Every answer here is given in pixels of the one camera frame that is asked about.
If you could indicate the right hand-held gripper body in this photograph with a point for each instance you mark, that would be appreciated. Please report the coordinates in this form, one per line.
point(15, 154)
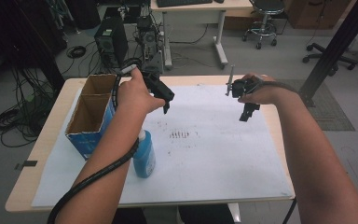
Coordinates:
point(240, 87)

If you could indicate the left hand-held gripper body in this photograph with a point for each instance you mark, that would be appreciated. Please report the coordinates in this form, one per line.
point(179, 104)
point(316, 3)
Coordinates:
point(159, 88)

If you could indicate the person's left hand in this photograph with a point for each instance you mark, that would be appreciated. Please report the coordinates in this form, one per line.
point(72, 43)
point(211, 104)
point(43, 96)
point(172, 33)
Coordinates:
point(136, 93)

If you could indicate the person's right hand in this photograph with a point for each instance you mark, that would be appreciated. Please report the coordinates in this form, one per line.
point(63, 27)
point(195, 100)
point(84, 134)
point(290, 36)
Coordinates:
point(262, 91)

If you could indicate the open computer case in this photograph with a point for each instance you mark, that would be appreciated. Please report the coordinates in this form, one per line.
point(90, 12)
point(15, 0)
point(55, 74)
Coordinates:
point(149, 43)

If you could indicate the blue plastic bottle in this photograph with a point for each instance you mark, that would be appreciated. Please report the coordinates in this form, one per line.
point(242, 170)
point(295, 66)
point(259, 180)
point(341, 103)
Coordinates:
point(144, 158)

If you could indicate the white paper sheet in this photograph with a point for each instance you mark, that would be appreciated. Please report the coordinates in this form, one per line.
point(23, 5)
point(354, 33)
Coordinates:
point(211, 161)

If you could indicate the black computer tower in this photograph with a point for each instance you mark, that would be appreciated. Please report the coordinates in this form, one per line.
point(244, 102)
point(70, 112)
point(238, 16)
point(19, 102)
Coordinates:
point(110, 42)

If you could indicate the black stool on wheels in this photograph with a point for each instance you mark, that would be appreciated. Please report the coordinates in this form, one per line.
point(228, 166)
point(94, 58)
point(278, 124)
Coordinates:
point(264, 21)

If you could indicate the blue cardboard box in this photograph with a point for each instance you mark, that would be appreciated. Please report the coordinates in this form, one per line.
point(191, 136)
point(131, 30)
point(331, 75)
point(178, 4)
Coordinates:
point(88, 119)

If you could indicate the grey floor mat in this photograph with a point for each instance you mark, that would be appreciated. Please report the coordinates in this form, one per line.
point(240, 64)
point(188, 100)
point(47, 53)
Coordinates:
point(329, 115)

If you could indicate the white desk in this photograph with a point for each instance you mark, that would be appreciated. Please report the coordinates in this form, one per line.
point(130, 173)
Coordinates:
point(199, 12)

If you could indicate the black keyboard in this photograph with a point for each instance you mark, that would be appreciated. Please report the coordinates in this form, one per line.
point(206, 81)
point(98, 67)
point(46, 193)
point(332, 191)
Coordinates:
point(183, 2)

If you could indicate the black office chair base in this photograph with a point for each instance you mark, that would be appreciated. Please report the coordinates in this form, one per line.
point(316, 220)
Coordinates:
point(329, 57)

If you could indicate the wooden cabinet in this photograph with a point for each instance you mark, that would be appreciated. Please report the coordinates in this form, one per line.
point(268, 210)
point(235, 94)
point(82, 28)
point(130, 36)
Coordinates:
point(317, 14)

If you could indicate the black tape strip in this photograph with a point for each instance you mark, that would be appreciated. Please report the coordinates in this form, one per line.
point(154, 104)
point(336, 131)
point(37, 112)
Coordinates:
point(28, 163)

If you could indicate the black metal post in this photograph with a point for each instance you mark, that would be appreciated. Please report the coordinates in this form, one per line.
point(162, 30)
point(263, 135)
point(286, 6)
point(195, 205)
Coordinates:
point(335, 49)

